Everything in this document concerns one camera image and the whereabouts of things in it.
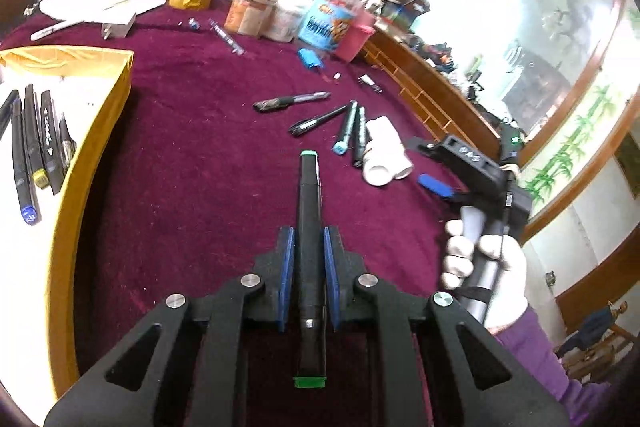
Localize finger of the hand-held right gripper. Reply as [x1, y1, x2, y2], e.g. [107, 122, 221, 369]
[406, 137, 443, 158]
[416, 174, 471, 208]

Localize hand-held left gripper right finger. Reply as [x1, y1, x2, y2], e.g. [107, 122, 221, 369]
[322, 226, 571, 427]

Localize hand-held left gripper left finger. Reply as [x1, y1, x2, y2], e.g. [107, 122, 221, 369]
[44, 226, 301, 427]

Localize black marker green cap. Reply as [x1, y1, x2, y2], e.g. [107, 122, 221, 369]
[292, 150, 328, 390]

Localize white pvc pipe fittings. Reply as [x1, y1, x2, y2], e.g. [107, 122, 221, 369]
[362, 117, 401, 186]

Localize white box with yellow rim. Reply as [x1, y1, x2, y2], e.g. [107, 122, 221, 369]
[0, 46, 135, 400]

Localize slim grey pen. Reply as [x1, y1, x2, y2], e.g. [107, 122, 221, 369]
[57, 112, 78, 170]

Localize black marker olive cap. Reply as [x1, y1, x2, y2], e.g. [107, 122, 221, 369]
[40, 90, 65, 195]

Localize black marker yellow cap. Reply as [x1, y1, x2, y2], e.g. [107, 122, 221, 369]
[23, 83, 48, 190]

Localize black marker blue cap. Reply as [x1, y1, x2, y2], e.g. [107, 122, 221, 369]
[11, 99, 41, 225]

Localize person's right forearm purple sleeve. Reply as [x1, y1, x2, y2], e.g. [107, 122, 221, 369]
[492, 307, 616, 427]

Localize person's right hand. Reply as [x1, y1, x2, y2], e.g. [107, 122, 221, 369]
[440, 219, 530, 335]

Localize wooden brick-pattern counter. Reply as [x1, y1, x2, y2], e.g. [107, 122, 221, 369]
[362, 24, 518, 158]

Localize black grey marker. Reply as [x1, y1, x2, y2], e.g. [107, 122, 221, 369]
[351, 106, 370, 168]

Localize black marker teal cap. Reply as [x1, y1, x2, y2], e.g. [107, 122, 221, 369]
[332, 99, 359, 156]

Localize bamboo painted glass panel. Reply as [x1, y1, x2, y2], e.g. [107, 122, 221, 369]
[520, 77, 640, 228]

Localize countertop clutter pile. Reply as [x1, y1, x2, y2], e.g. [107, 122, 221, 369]
[400, 27, 506, 122]

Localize dark grey pen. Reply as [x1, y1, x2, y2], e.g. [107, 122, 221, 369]
[288, 105, 349, 138]

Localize pen with fuzzy black grip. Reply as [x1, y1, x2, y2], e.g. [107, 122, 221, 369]
[252, 91, 332, 114]

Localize colourful cardboard box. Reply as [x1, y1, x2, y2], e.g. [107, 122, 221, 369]
[377, 0, 431, 32]

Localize maroon velvet tablecloth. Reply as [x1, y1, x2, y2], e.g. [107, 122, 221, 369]
[0, 0, 481, 427]

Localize clear jar cartoon label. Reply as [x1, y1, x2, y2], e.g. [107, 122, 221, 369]
[298, 0, 376, 55]

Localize white plastic container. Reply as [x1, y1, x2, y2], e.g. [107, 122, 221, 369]
[262, 0, 313, 42]

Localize clear jar brown contents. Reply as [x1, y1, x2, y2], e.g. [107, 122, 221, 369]
[223, 0, 277, 38]

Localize clear slim pen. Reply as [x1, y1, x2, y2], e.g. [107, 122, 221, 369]
[207, 18, 246, 56]

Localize white charger adapter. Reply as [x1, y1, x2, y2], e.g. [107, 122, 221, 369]
[101, 13, 137, 40]

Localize white paper sheet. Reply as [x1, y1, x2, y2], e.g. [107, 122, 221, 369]
[37, 0, 166, 20]

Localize white marker pen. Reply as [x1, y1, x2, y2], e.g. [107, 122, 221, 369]
[30, 19, 83, 42]

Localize painted glass wall panel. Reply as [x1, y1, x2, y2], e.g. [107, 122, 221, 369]
[400, 0, 626, 142]

